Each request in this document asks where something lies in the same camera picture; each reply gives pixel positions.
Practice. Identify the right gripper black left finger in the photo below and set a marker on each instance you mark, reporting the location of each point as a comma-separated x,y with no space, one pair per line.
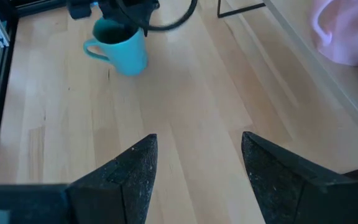
120,193

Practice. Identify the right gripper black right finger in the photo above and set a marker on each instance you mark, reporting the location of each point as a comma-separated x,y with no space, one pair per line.
275,186

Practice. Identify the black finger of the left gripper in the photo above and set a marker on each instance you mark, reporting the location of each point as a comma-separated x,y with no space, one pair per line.
145,23

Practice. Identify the green mug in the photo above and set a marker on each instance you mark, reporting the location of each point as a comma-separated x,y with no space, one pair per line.
126,53

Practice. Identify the pink mug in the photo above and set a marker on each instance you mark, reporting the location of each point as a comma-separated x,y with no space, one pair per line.
346,34

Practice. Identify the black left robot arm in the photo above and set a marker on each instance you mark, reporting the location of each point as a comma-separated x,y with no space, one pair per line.
79,9

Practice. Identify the black metal table frame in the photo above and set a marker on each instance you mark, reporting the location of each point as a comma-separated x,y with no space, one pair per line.
4,77

